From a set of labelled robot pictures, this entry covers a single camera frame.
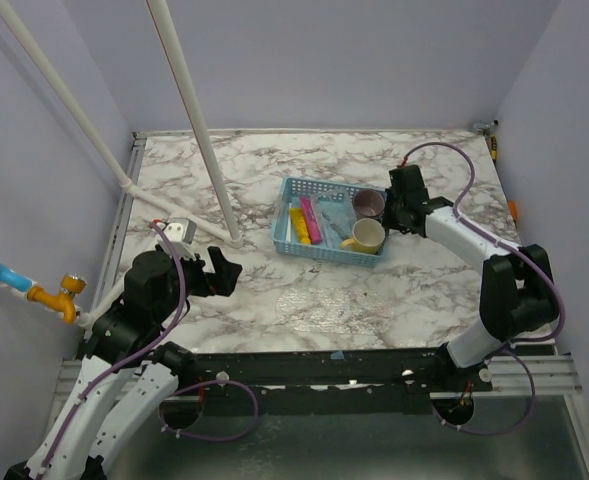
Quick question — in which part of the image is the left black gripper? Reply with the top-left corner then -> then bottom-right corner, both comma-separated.
155,245 -> 242,323

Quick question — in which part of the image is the purple mug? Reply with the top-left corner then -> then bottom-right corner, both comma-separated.
352,189 -> 385,220

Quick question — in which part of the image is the yellow mug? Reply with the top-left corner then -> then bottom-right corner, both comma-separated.
340,218 -> 386,255

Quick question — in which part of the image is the yellow toothpaste tube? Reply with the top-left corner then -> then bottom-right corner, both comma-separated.
289,207 -> 311,245

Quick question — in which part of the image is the blue plastic basket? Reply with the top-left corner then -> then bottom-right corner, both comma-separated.
270,176 -> 386,268

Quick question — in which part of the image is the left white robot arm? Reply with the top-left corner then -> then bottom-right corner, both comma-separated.
5,247 -> 242,479

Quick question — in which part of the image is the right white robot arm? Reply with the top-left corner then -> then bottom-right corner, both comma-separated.
383,165 -> 561,392

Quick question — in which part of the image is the yellow tool at corner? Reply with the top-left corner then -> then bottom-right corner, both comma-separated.
489,135 -> 498,163

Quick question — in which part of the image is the toy faucet blue orange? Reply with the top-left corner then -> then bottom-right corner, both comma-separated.
0,261 -> 86,324

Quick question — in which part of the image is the white pvc pipe frame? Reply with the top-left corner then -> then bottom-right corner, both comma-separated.
0,0 -> 245,249

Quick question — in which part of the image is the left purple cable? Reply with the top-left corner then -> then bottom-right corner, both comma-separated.
38,219 -> 260,474

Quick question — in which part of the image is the purple cable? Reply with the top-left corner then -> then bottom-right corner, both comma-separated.
399,142 -> 568,435
38,219 -> 260,474

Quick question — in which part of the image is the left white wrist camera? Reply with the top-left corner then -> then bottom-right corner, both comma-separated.
155,218 -> 196,260

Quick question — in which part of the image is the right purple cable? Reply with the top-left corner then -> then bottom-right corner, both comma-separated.
399,142 -> 568,435

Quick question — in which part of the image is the orange clamp on wall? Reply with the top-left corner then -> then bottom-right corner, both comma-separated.
508,200 -> 518,222

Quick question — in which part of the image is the black mounting rail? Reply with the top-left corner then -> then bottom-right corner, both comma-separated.
138,344 -> 495,416

